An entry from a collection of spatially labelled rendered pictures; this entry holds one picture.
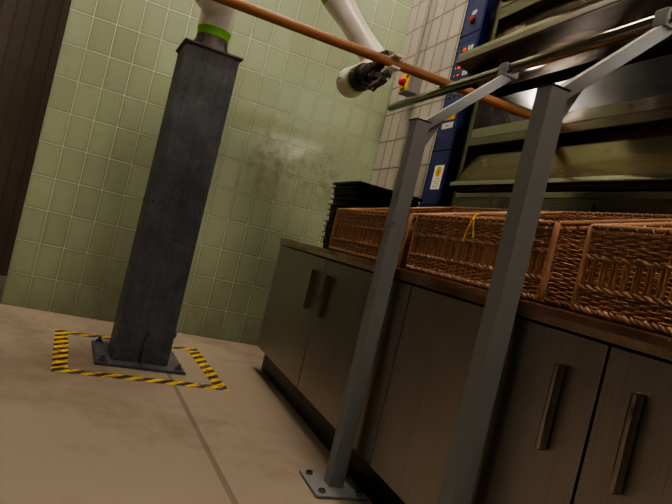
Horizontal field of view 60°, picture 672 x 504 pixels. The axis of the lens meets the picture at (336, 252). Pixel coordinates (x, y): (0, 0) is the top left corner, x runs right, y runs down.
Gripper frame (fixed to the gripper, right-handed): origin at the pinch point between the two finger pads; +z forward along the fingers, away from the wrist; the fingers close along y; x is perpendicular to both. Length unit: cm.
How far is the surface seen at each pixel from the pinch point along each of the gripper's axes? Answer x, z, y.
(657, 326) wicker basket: -4, 109, 60
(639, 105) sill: -54, 47, 3
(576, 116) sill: -54, 24, 3
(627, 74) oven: -69, 25, -15
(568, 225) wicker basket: -6, 85, 46
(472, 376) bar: 6, 85, 76
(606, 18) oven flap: -43, 39, -20
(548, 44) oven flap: -45, 13, -19
